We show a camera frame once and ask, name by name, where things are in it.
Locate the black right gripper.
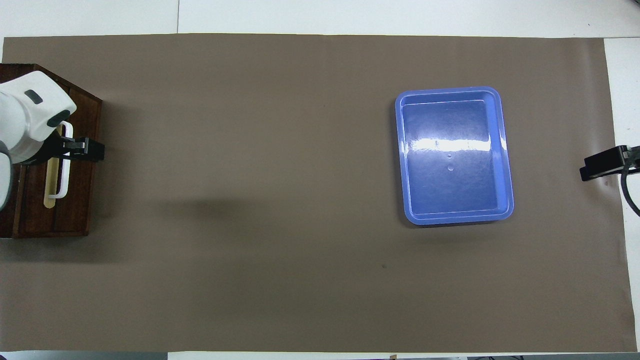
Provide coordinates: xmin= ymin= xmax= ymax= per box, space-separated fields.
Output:
xmin=580 ymin=145 xmax=640 ymax=182

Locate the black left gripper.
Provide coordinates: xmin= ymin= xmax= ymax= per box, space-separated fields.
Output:
xmin=22 ymin=133 xmax=106 ymax=166

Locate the white drawer handle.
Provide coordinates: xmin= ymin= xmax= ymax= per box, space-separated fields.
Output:
xmin=48 ymin=121 xmax=74 ymax=200

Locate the dark wooden cabinet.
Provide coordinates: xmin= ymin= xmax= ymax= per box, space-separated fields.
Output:
xmin=0 ymin=63 xmax=103 ymax=239

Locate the blue plastic tray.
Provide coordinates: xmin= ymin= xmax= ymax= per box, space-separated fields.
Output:
xmin=395 ymin=86 xmax=515 ymax=226

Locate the brown table mat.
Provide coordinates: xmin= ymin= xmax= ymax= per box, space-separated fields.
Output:
xmin=0 ymin=33 xmax=638 ymax=353

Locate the black right arm wrist cable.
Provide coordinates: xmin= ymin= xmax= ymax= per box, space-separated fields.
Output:
xmin=620 ymin=170 xmax=640 ymax=217

